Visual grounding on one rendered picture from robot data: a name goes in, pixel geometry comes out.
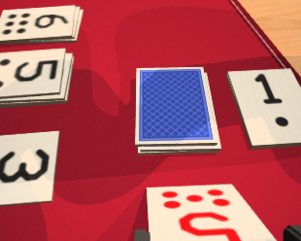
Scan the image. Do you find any dark red cloth mat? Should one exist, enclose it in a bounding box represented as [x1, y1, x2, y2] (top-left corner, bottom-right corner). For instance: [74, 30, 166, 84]
[228, 0, 301, 87]
[0, 0, 301, 241]

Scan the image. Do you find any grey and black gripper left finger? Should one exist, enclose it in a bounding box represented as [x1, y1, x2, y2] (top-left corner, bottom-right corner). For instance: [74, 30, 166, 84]
[134, 229, 151, 241]

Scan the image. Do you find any blue-backed card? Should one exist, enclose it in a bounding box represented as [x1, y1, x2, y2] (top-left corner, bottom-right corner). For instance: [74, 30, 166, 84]
[135, 67, 217, 147]

